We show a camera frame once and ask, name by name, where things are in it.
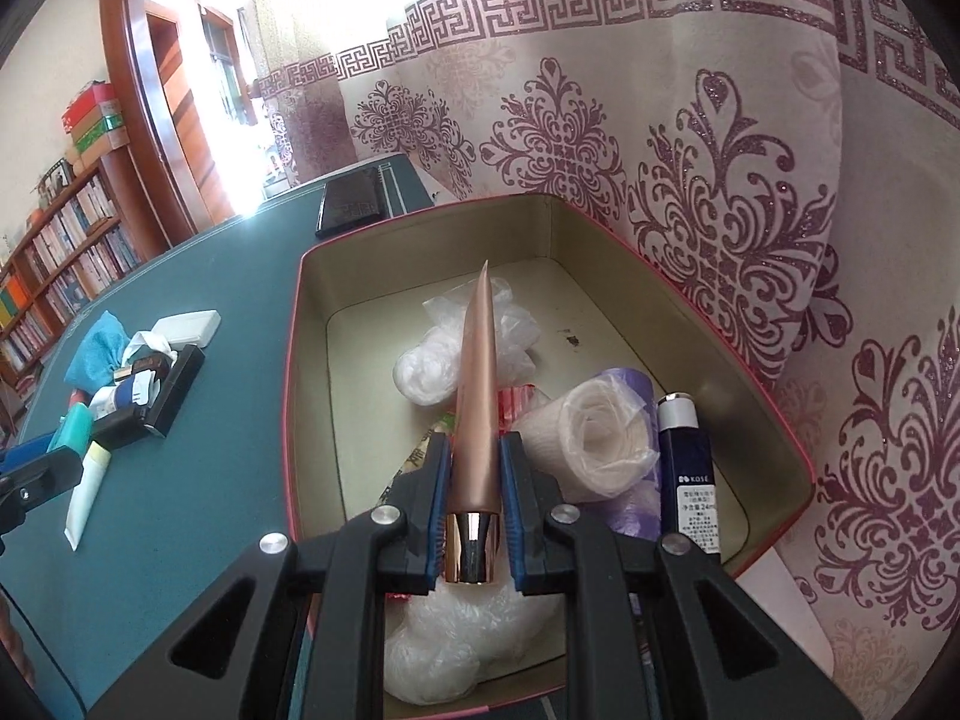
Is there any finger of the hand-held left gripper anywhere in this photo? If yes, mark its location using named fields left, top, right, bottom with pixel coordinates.
left=0, top=433, right=83, bottom=530

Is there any dark blue bottle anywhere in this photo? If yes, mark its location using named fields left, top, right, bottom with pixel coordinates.
left=656, top=392, right=725, bottom=563

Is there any white roll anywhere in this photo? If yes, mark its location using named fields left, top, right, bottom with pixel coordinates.
left=517, top=375, right=665, bottom=503

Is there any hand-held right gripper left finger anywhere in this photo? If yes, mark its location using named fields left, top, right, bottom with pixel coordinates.
left=86, top=427, right=455, bottom=720

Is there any red cardboard box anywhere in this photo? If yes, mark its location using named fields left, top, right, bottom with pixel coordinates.
left=61, top=82, right=121, bottom=132

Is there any black wallet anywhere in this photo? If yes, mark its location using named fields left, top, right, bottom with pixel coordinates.
left=315, top=169, right=391, bottom=239

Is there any white cosmetic tube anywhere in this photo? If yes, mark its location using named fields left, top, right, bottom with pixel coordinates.
left=64, top=441, right=113, bottom=552

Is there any long black case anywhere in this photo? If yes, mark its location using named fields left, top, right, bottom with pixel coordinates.
left=146, top=343, right=206, bottom=437

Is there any black cable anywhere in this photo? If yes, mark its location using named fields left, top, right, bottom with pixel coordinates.
left=0, top=581, right=85, bottom=700

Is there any rose gold cosmetic tube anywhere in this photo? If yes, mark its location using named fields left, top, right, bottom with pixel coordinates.
left=442, top=259, right=505, bottom=586

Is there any patterned beige curtain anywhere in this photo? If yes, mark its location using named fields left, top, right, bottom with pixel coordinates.
left=247, top=0, right=960, bottom=720

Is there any purple trash bag roll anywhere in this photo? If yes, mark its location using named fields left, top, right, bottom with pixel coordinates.
left=577, top=366, right=665, bottom=541

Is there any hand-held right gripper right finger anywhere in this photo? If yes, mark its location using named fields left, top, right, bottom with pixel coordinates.
left=499, top=431, right=863, bottom=720

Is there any teal fabric drawstring pouch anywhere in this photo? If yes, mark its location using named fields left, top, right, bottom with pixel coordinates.
left=64, top=311, right=177, bottom=398

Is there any small teal case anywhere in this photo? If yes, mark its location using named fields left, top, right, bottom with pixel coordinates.
left=54, top=405, right=95, bottom=452

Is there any wooden bookshelf with books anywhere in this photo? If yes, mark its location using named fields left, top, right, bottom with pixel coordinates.
left=0, top=172, right=143, bottom=391

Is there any clear plastic bag bundle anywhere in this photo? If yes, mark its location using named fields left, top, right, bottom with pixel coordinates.
left=394, top=277, right=541, bottom=410

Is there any green cardboard box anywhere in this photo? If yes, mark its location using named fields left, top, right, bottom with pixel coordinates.
left=71, top=116, right=128, bottom=152

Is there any red tin box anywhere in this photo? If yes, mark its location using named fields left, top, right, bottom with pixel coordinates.
left=281, top=193, right=817, bottom=713

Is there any white rectangular box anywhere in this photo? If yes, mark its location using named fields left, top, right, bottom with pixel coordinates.
left=150, top=310, right=222, bottom=350

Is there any brown wooden door frame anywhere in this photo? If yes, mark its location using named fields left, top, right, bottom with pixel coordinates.
left=100, top=0, right=260, bottom=256

